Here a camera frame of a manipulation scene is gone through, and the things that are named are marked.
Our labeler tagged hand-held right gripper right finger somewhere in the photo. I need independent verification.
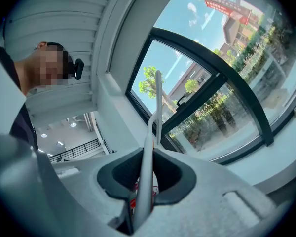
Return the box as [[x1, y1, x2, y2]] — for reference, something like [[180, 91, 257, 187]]
[[135, 148, 287, 237]]

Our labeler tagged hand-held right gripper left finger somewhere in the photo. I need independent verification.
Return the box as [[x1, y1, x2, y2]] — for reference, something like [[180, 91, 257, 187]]
[[34, 147, 145, 236]]

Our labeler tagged white squeegee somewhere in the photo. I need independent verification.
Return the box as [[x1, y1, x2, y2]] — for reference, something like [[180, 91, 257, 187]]
[[132, 70, 163, 232]]

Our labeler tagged black stair railing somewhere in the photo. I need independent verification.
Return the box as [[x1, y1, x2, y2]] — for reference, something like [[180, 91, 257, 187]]
[[48, 138, 102, 164]]

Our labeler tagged white windowsill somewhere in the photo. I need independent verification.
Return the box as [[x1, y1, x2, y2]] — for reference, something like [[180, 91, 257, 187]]
[[207, 115, 296, 191]]

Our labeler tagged fixed window pane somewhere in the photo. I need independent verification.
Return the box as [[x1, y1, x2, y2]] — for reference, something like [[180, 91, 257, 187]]
[[153, 0, 296, 127], [167, 81, 262, 161]]

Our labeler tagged person's black shirt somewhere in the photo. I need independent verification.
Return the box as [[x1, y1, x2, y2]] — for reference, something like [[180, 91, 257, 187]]
[[0, 44, 39, 151]]

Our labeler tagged large street tree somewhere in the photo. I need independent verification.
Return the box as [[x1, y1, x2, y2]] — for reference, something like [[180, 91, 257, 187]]
[[138, 65, 178, 115]]

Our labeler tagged person's head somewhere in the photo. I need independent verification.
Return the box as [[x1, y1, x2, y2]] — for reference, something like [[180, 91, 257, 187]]
[[14, 41, 74, 96]]

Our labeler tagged small leafy tree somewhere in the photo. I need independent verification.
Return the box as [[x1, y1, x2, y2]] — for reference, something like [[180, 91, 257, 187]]
[[184, 79, 200, 94]]

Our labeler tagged brown building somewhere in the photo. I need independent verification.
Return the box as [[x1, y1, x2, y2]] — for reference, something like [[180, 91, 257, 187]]
[[167, 62, 213, 101]]

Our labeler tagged green hedge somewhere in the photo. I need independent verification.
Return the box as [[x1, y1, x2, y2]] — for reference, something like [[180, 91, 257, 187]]
[[169, 21, 296, 151]]

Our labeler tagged dark-roofed brown house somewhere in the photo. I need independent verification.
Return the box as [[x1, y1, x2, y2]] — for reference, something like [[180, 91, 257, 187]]
[[222, 13, 254, 49]]

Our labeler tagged red banner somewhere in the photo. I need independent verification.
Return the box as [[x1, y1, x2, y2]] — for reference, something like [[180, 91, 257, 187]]
[[201, 0, 252, 26]]

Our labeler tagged black window handle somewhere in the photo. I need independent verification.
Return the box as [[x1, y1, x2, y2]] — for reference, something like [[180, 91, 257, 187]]
[[176, 94, 188, 108]]

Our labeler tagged black head-mounted camera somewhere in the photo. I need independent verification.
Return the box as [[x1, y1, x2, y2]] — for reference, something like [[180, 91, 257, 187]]
[[73, 58, 85, 81]]

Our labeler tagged black window frame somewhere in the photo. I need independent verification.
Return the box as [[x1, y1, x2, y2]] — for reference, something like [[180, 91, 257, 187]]
[[125, 27, 296, 166]]

